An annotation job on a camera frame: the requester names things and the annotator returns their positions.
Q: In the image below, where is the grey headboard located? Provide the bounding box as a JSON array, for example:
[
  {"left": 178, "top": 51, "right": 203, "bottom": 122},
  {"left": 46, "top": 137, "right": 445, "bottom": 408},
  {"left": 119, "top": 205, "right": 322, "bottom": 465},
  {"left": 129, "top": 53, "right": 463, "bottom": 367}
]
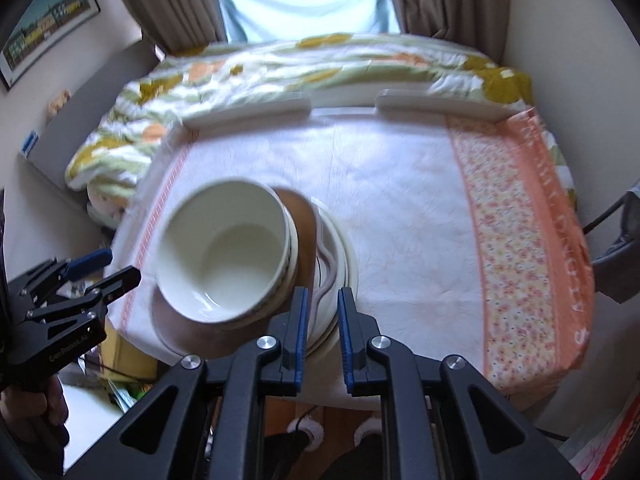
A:
[{"left": 25, "top": 39, "right": 158, "bottom": 209}]

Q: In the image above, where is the grey hanging garment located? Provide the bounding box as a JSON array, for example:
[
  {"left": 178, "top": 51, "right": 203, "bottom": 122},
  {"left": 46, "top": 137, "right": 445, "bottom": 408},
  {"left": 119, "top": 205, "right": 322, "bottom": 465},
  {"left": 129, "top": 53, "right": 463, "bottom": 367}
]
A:
[{"left": 592, "top": 182, "right": 640, "bottom": 304}]

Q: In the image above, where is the person's left hand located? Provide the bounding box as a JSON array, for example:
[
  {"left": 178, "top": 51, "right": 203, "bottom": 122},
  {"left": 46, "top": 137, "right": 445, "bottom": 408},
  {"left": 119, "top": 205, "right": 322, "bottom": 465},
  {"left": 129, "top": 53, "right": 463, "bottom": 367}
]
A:
[{"left": 1, "top": 375, "right": 68, "bottom": 441}]

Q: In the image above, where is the brown curtain left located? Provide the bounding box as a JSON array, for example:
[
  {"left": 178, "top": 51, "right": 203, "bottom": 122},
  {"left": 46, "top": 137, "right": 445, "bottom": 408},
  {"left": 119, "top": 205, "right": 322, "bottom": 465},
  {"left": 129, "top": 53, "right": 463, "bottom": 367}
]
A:
[{"left": 122, "top": 0, "right": 227, "bottom": 53}]

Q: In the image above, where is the white duck cartoon plate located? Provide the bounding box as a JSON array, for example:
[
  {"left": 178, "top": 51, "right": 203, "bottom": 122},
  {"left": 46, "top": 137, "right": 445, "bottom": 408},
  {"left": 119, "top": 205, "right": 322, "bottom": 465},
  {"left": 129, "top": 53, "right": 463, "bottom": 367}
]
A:
[{"left": 306, "top": 198, "right": 359, "bottom": 363}]

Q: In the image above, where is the brown curtain right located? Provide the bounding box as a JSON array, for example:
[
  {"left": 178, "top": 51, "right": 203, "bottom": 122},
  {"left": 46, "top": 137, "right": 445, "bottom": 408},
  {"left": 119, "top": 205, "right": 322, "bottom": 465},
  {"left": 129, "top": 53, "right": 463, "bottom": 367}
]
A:
[{"left": 392, "top": 0, "right": 511, "bottom": 62}]

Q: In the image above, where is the brown curtain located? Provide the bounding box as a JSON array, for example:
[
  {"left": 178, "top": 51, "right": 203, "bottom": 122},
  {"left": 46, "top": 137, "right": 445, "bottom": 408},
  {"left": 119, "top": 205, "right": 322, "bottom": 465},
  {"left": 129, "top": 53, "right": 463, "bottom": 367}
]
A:
[
  {"left": 392, "top": 0, "right": 511, "bottom": 62},
  {"left": 122, "top": 0, "right": 227, "bottom": 53}
]

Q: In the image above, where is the white bowl yellow pattern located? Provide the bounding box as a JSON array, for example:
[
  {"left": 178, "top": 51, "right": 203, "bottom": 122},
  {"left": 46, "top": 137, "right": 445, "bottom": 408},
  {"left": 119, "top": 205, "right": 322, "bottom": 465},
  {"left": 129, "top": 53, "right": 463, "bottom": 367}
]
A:
[{"left": 154, "top": 178, "right": 292, "bottom": 326}]

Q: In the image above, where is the floral green yellow duvet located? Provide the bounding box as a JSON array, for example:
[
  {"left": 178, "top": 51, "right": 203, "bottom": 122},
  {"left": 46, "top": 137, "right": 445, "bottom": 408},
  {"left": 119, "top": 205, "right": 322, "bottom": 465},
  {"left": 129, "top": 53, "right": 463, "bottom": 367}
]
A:
[{"left": 64, "top": 31, "right": 582, "bottom": 226}]

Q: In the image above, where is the framed wall picture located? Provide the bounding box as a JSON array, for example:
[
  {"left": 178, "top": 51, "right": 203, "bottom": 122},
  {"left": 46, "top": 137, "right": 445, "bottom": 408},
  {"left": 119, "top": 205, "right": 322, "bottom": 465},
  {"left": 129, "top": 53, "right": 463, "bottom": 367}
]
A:
[{"left": 1, "top": 0, "right": 101, "bottom": 90}]

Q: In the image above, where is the pink wavy plate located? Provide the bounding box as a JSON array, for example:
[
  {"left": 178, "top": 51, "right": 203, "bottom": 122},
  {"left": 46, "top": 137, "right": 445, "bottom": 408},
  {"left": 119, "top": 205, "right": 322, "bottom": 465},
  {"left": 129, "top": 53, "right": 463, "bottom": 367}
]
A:
[{"left": 152, "top": 179, "right": 319, "bottom": 359}]

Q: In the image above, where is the ribbed white bowl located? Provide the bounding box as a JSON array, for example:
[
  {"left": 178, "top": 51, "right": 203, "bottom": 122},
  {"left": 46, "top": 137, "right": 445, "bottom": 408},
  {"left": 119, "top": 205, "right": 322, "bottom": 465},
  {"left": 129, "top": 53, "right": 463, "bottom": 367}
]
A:
[{"left": 221, "top": 210, "right": 299, "bottom": 330}]

